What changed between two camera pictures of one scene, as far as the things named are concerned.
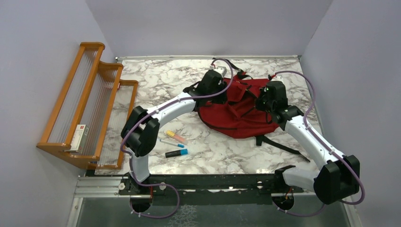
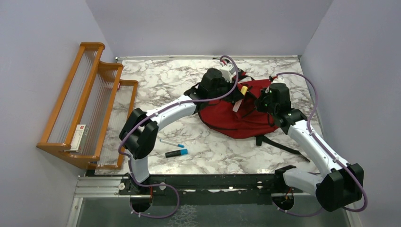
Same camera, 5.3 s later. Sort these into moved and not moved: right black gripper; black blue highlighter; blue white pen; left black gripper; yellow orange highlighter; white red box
Moved: left black gripper; yellow orange highlighter
Not moved: blue white pen; black blue highlighter; right black gripper; white red box
